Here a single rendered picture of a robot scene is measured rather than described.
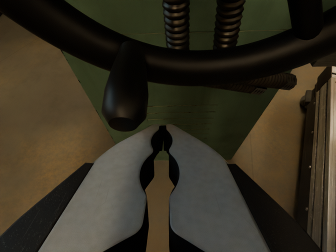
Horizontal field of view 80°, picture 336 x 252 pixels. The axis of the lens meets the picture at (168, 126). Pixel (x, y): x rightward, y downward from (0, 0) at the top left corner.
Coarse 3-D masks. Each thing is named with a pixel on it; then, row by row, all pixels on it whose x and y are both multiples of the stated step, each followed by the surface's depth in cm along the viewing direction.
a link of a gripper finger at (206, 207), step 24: (168, 144) 11; (192, 144) 10; (192, 168) 8; (216, 168) 8; (192, 192) 7; (216, 192) 7; (240, 192) 7; (192, 216) 6; (216, 216) 6; (240, 216) 6; (192, 240) 6; (216, 240) 6; (240, 240) 6; (264, 240) 6
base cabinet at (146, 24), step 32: (96, 0) 29; (128, 0) 29; (160, 0) 29; (192, 0) 29; (256, 0) 29; (128, 32) 33; (160, 32) 33; (192, 32) 33; (256, 32) 33; (96, 96) 47; (160, 96) 47; (192, 96) 47; (224, 96) 47; (256, 96) 47; (192, 128) 60; (224, 128) 60
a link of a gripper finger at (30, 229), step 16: (80, 176) 8; (64, 192) 7; (32, 208) 7; (48, 208) 7; (64, 208) 7; (16, 224) 6; (32, 224) 6; (48, 224) 6; (0, 240) 6; (16, 240) 6; (32, 240) 6
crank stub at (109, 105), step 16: (128, 48) 12; (112, 64) 12; (128, 64) 11; (144, 64) 12; (112, 80) 11; (128, 80) 11; (144, 80) 11; (112, 96) 10; (128, 96) 10; (144, 96) 11; (112, 112) 10; (128, 112) 10; (144, 112) 11; (128, 128) 11
